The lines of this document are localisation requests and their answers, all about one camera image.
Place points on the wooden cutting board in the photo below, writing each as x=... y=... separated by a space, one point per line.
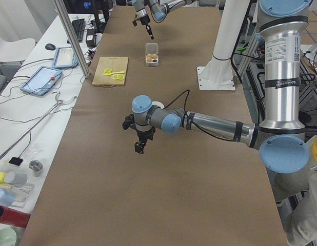
x=116 y=64

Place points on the person in beige clothes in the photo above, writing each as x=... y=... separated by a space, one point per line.
x=300 y=225

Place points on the black keyboard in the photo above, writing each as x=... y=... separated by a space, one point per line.
x=78 y=27

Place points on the white chair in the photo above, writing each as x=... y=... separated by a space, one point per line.
x=16 y=51

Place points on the black power adapter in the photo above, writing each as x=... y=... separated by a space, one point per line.
x=91 y=38

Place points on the metal weight cylinder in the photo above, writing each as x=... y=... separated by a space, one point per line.
x=36 y=167

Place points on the blue teach pendant tablet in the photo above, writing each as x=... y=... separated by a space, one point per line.
x=41 y=81

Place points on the small black square device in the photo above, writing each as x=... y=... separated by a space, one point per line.
x=16 y=161

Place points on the grey cylinder cup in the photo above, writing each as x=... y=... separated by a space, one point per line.
x=16 y=179

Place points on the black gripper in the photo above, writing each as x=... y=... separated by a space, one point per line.
x=145 y=22
x=143 y=135

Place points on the lemon slice top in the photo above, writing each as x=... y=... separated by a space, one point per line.
x=107 y=71

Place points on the clear plastic egg box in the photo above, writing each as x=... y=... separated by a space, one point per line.
x=152 y=48

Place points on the light blue cup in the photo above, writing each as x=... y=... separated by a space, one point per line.
x=6 y=198

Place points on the aluminium frame post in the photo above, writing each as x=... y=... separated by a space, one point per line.
x=66 y=22

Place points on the yellow plastic knife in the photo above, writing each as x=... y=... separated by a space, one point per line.
x=113 y=73

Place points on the white ceramic bowl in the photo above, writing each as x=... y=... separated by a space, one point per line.
x=158 y=103

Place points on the lemon slice near knife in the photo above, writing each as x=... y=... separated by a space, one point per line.
x=117 y=77

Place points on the black computer mouse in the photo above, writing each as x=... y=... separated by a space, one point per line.
x=50 y=46

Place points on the long metal rod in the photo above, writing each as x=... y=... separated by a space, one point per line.
x=58 y=102

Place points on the green bowl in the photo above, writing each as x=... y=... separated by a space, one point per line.
x=8 y=237

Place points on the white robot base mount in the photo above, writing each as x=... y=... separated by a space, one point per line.
x=217 y=74

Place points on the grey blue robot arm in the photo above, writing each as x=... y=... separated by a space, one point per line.
x=277 y=131
x=158 y=11

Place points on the red cylinder cup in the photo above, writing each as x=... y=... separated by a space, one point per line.
x=13 y=217

